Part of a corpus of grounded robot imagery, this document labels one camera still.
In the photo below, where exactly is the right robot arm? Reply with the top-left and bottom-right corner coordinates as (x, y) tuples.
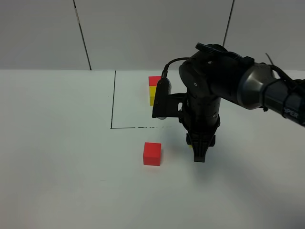
(179, 43), (305, 162)

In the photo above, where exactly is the template red cube block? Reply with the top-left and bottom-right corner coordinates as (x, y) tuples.
(148, 76), (161, 86)

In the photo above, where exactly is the template yellow cube block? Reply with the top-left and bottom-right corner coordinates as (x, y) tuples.
(149, 86), (157, 106)

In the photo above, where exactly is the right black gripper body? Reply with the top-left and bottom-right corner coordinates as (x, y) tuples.
(179, 93), (221, 148)

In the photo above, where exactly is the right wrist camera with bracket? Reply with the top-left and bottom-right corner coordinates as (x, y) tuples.
(152, 78), (186, 120)

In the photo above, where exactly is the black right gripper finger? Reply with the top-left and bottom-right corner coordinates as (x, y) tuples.
(190, 133), (214, 163)

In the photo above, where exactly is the right camera black cable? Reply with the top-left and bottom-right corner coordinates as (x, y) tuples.
(161, 56), (191, 80)

